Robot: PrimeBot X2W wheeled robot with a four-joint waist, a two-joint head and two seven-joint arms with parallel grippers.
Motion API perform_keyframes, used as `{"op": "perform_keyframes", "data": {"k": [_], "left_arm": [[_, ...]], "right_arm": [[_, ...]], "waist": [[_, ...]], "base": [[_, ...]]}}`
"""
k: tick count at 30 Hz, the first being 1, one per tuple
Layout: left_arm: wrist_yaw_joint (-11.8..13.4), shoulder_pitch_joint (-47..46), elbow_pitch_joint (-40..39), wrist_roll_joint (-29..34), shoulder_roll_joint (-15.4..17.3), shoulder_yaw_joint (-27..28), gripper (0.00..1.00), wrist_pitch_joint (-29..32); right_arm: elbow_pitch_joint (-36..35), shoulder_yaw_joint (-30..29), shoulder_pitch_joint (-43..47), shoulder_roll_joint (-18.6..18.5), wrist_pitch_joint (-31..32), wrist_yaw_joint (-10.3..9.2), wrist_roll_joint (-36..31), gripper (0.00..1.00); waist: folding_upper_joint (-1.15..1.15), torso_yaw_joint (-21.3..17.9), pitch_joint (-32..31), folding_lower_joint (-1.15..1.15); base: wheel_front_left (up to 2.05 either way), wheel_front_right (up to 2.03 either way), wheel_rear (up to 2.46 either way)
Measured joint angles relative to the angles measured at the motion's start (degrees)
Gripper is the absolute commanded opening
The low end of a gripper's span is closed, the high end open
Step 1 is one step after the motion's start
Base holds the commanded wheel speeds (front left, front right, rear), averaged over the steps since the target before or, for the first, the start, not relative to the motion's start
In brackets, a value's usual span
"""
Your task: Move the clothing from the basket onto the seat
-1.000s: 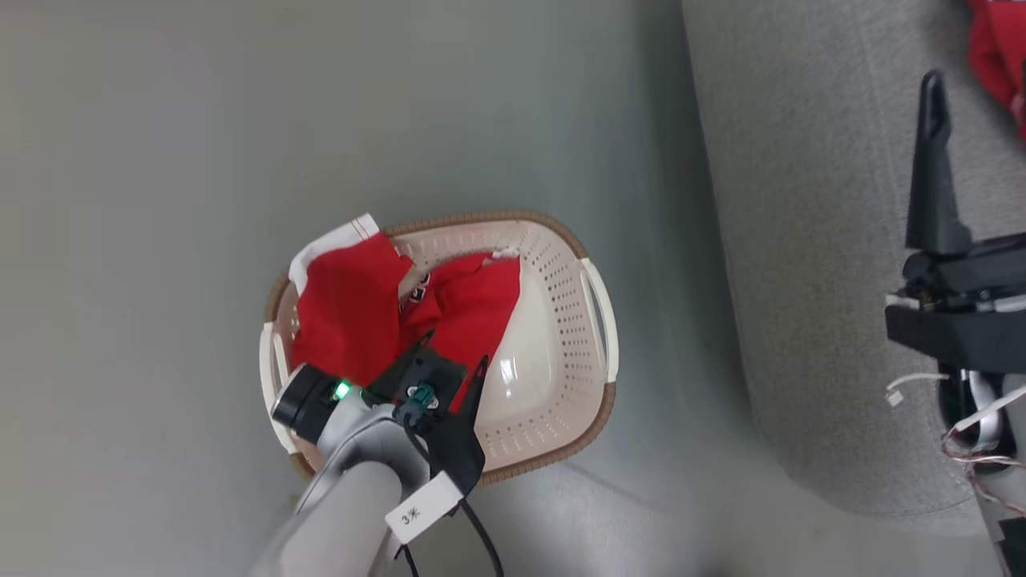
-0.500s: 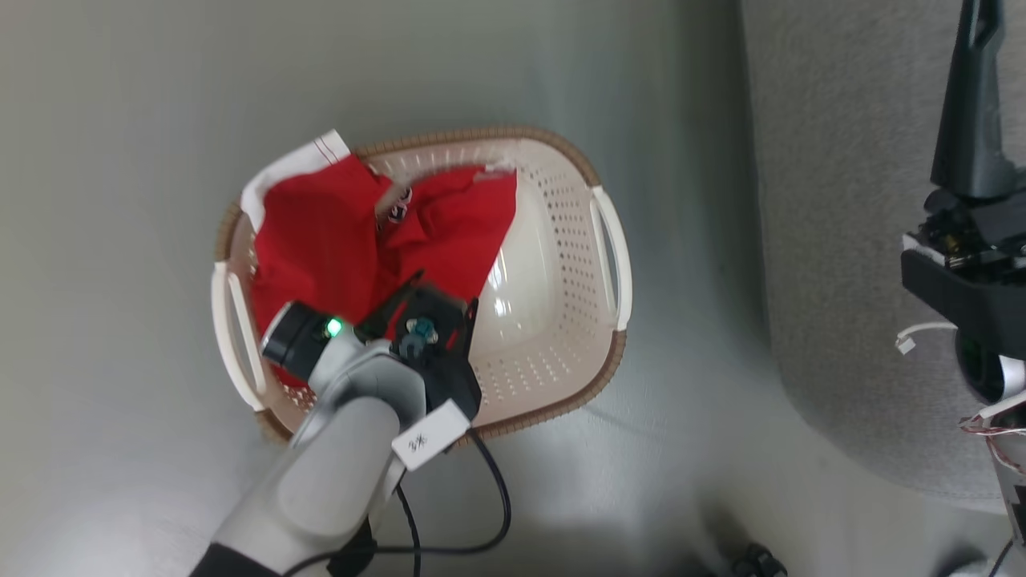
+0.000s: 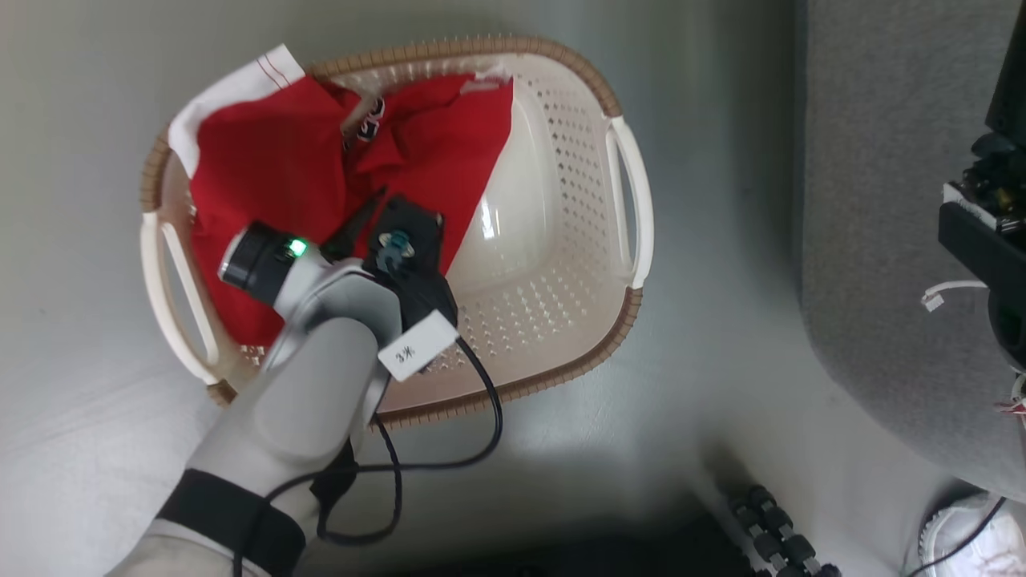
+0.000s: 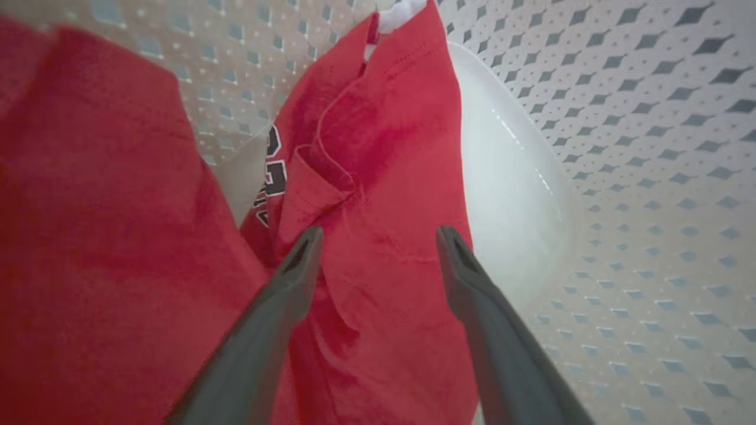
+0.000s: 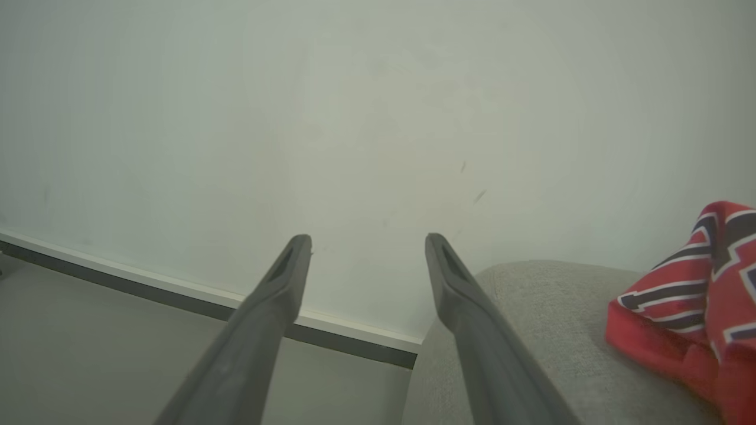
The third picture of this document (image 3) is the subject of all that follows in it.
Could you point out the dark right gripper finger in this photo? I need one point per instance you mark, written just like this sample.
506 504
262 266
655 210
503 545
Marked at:
1011 88

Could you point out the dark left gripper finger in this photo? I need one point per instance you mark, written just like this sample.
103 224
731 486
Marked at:
353 234

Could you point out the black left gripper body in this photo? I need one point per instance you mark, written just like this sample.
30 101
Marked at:
421 292

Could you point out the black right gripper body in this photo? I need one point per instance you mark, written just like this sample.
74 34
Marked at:
998 180

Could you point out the red shirt with white collar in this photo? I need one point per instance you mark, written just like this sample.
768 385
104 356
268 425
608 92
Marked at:
264 160

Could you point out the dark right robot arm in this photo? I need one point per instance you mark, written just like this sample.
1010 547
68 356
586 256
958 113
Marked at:
1011 332

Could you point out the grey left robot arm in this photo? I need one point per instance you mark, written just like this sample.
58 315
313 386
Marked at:
304 401

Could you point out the grey fabric sofa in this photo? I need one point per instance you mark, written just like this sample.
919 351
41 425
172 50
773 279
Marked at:
882 200

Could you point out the white label tag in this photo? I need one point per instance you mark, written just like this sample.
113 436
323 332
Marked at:
417 346

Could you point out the cream plastic laundry basket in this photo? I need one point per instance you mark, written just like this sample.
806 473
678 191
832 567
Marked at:
545 264

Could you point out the white round base part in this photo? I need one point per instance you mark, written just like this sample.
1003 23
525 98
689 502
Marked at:
958 517

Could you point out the black roller wheel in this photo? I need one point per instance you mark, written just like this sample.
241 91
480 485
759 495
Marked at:
769 529

